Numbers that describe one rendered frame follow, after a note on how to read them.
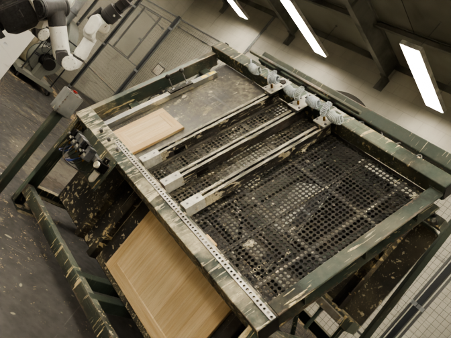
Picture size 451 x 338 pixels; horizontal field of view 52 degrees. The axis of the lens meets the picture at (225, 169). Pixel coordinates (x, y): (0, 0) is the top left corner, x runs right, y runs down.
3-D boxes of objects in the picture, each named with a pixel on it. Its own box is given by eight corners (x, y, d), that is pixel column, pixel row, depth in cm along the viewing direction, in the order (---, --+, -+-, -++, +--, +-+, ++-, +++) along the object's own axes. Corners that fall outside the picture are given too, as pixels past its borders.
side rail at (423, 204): (268, 315, 216) (267, 302, 209) (427, 200, 254) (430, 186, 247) (279, 328, 211) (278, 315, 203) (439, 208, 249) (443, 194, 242)
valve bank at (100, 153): (50, 144, 317) (72, 117, 316) (67, 153, 328) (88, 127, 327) (76, 183, 284) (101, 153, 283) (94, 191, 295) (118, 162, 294)
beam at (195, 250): (79, 124, 351) (74, 112, 343) (94, 117, 355) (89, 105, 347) (259, 344, 206) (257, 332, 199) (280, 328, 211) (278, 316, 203)
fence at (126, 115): (105, 126, 334) (103, 121, 332) (214, 74, 367) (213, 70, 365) (107, 129, 331) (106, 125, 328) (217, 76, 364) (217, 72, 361)
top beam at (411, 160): (212, 55, 389) (211, 45, 382) (222, 51, 392) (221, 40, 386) (441, 201, 245) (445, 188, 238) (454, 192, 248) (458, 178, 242)
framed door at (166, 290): (107, 265, 300) (105, 264, 298) (162, 199, 298) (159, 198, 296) (176, 376, 241) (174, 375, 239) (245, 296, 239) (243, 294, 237)
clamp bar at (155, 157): (139, 163, 298) (130, 135, 282) (283, 89, 339) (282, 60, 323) (147, 172, 291) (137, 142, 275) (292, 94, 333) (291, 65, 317)
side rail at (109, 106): (94, 117, 355) (90, 105, 347) (213, 62, 393) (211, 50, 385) (97, 121, 351) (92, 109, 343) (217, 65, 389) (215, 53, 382)
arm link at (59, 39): (55, 72, 242) (48, 27, 234) (54, 68, 253) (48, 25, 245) (78, 70, 245) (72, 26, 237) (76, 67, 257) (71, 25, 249)
